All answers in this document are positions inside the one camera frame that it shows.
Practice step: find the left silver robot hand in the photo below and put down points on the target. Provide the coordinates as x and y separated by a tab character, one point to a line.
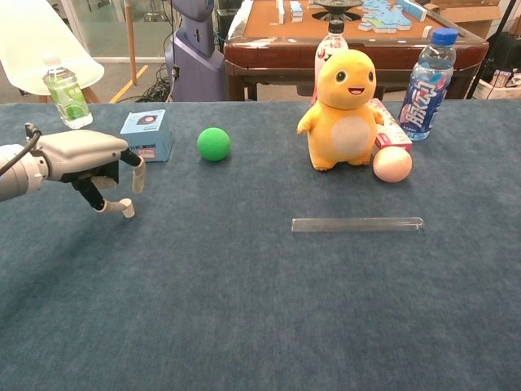
81	150

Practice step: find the small white cap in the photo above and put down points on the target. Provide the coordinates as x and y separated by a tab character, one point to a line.
129	207

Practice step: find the glass test tube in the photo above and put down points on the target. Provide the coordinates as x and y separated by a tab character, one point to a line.
354	225

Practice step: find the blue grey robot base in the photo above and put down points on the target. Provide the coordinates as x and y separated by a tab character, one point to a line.
195	61

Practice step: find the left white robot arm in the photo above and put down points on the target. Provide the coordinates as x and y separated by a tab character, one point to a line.
18	177

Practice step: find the clear bottle green label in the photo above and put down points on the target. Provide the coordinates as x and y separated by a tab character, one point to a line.
68	97

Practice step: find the light blue speaker box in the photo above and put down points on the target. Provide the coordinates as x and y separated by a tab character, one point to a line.
146	136

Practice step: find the white chair wooden legs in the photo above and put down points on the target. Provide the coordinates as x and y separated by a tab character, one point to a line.
32	40

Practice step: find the green ball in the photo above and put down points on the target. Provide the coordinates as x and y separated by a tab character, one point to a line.
213	144

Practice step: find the blue table mat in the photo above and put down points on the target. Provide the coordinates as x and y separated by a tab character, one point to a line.
244	285

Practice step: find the brown mahjong table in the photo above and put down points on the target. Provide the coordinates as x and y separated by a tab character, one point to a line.
277	53

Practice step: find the yellow plush toy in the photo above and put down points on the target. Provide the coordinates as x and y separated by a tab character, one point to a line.
342	110

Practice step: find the white red drink bottle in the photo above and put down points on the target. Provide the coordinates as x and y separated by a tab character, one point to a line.
325	49

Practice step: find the peach ball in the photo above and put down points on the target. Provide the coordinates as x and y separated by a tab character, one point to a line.
392	164

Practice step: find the pink floral carton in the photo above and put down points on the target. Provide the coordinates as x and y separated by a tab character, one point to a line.
392	136

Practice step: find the blue sports drink bottle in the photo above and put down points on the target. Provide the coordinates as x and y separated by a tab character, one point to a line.
425	93

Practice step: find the white mahjong tile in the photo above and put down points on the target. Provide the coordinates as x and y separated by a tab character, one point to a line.
427	32

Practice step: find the white printed carton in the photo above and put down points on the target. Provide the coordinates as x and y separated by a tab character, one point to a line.
498	85

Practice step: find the black tripod stand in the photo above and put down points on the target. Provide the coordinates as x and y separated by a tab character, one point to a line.
504	24

